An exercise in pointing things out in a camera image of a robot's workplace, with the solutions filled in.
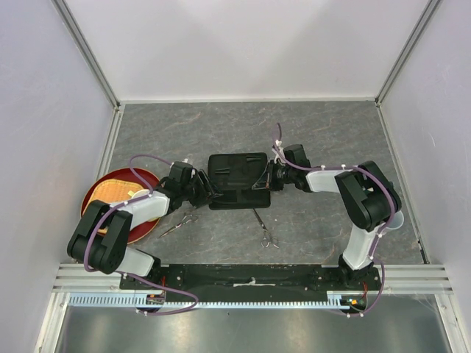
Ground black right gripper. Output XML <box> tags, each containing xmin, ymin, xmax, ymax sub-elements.
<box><xmin>253</xmin><ymin>160</ymin><xmax>295</xmax><ymax>192</ymax></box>

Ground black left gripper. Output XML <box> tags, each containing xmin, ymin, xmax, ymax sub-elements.
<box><xmin>181</xmin><ymin>169</ymin><xmax>223</xmax><ymax>210</ymax></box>

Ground black zippered tool case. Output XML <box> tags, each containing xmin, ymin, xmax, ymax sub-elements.
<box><xmin>208</xmin><ymin>152</ymin><xmax>271</xmax><ymax>210</ymax></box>

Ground silver scissors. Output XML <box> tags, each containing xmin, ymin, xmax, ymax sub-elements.
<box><xmin>159</xmin><ymin>210</ymin><xmax>198</xmax><ymax>238</ymax></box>
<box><xmin>252</xmin><ymin>209</ymin><xmax>279</xmax><ymax>249</ymax></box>

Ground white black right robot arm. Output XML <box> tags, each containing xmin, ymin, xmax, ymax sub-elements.
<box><xmin>252</xmin><ymin>140</ymin><xmax>404</xmax><ymax>290</ymax></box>

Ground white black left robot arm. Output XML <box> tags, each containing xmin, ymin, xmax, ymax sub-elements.
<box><xmin>67</xmin><ymin>162</ymin><xmax>222</xmax><ymax>289</ymax></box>

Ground cream yellow cup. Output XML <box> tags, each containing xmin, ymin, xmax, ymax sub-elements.
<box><xmin>128</xmin><ymin>189</ymin><xmax>149</xmax><ymax>199</ymax></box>

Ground woven bamboo mat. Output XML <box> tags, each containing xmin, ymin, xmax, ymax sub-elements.
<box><xmin>81</xmin><ymin>179</ymin><xmax>157</xmax><ymax>243</ymax></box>

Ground clear plastic cup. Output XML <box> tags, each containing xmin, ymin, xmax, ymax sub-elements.
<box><xmin>386</xmin><ymin>211</ymin><xmax>404</xmax><ymax>231</ymax></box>

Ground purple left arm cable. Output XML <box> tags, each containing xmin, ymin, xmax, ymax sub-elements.
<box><xmin>83</xmin><ymin>154</ymin><xmax>199</xmax><ymax>317</ymax></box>

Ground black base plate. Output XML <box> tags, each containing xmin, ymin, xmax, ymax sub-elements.
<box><xmin>119</xmin><ymin>263</ymin><xmax>383</xmax><ymax>304</ymax></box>

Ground slotted cable duct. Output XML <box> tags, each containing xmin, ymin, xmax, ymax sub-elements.
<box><xmin>68</xmin><ymin>293</ymin><xmax>361</xmax><ymax>310</ymax></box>

